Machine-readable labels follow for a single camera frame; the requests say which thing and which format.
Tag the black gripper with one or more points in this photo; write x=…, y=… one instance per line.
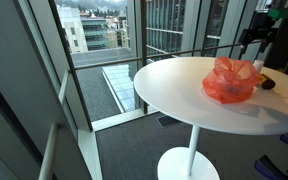
x=262, y=27

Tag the white and blue bottle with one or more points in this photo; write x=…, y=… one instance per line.
x=258, y=64

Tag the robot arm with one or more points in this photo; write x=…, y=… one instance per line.
x=265, y=6

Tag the brown yellow vitamin bottle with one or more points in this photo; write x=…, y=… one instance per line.
x=266, y=82

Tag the orange plastic bag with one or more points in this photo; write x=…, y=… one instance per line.
x=230, y=81

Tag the blue black equipment base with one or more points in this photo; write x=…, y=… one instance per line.
x=274, y=166

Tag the metal window handrail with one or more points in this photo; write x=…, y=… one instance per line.
x=153, y=56

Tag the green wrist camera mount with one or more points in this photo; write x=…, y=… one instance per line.
x=278, y=13

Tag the white round pedestal table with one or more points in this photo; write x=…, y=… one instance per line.
x=174, y=87

